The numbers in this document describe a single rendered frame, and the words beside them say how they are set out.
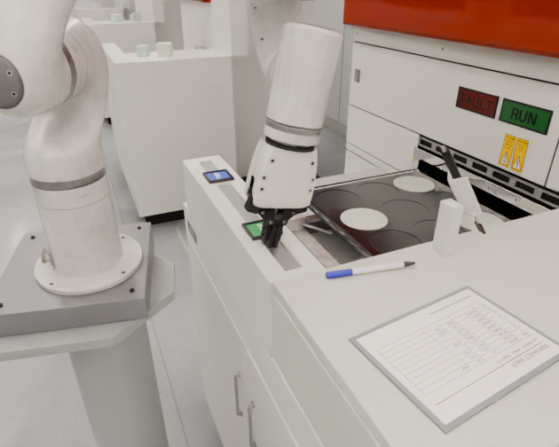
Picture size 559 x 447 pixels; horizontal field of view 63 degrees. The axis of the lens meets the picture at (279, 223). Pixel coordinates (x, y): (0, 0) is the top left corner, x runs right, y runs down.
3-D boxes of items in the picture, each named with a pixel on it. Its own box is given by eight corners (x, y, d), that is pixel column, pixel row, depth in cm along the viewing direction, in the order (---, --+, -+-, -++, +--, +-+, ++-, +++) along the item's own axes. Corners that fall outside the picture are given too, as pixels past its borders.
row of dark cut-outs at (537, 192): (419, 144, 124) (421, 135, 123) (565, 210, 89) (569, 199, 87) (417, 145, 124) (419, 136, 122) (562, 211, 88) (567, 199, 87)
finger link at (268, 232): (271, 202, 73) (264, 239, 76) (254, 202, 72) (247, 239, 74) (279, 211, 71) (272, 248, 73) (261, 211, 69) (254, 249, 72)
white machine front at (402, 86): (351, 147, 160) (361, 24, 141) (558, 264, 94) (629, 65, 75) (343, 148, 159) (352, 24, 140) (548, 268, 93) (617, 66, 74)
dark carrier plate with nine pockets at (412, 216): (417, 172, 120) (418, 170, 119) (527, 231, 92) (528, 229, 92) (301, 194, 107) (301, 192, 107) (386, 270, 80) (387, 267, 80)
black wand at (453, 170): (443, 151, 62) (450, 145, 62) (436, 148, 63) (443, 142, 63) (482, 236, 74) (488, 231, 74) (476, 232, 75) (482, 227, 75)
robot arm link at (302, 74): (260, 109, 70) (272, 124, 62) (276, 17, 64) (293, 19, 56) (310, 117, 72) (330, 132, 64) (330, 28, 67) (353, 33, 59)
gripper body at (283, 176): (310, 131, 73) (295, 196, 77) (250, 125, 68) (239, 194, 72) (333, 145, 67) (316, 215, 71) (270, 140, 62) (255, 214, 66)
